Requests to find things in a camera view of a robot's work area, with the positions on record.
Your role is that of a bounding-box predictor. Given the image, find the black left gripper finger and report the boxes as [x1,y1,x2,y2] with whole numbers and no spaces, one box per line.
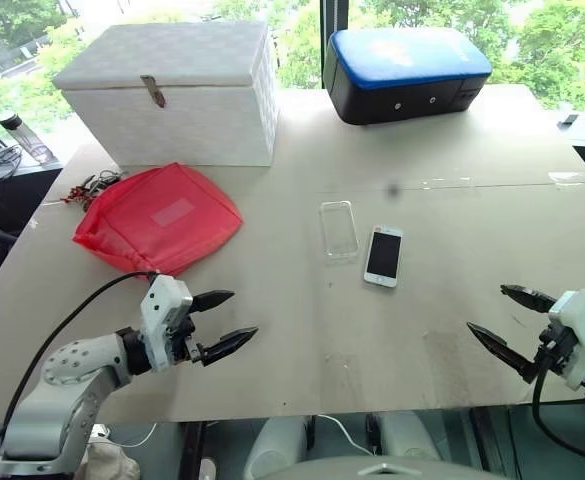
[200,326,260,369]
[191,289,236,316]

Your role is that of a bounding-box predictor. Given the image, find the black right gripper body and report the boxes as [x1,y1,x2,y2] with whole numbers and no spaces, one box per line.
[534,322,581,382]

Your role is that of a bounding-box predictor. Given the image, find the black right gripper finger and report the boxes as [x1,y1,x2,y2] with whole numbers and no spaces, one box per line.
[466,321,544,386]
[499,283,557,316]

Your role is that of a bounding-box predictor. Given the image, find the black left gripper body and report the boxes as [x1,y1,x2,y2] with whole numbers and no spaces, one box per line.
[169,297,209,369]

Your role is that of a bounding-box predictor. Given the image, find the clear phone case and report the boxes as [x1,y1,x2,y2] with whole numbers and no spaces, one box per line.
[318,199,362,267]

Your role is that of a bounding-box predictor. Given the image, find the black case with blue lid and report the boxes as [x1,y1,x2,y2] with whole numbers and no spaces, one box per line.
[321,27,494,127]

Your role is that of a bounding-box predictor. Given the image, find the grey rounded robot leg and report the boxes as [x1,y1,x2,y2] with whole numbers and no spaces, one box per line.
[243,416,314,480]
[377,411,442,462]

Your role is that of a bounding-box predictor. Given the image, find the clear tape strip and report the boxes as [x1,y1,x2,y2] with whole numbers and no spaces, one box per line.
[546,170,585,188]

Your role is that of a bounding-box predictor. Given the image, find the beige crumpled cloth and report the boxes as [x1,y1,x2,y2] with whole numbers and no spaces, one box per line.
[87,441,142,480]

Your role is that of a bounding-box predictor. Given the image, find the white smartphone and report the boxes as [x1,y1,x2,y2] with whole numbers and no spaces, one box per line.
[362,225,405,289]

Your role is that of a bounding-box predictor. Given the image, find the key bunch with red tassel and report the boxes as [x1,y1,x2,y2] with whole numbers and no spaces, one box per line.
[60,169,126,212]

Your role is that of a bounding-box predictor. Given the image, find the grey robot torso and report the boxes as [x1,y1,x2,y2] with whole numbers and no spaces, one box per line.
[289,453,476,480]

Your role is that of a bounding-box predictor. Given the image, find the white woven lidded box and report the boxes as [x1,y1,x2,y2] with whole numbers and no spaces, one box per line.
[51,19,281,169]

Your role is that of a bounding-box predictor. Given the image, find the dark side desk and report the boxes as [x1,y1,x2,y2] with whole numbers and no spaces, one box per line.
[0,159,66,236]

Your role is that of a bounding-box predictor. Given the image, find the clear water bottle black cap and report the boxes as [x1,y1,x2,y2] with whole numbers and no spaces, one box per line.
[0,110,57,164]

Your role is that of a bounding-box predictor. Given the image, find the black-framed eyeglasses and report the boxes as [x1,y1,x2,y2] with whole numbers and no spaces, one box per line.
[0,144,24,186]

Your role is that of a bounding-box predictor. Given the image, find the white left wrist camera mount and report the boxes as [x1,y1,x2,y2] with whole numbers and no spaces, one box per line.
[138,273,194,374]

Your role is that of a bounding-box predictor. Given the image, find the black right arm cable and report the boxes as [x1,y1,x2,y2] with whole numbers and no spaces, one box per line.
[531,344,585,479]

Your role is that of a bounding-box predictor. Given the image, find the red drawstring bag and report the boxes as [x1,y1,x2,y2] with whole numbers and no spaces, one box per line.
[71,161,245,278]

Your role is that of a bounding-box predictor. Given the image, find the thin white cable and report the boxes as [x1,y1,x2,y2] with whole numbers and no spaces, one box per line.
[315,413,374,457]

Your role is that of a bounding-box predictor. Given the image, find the black window frame post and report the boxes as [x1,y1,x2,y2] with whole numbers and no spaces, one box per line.
[317,0,349,87]

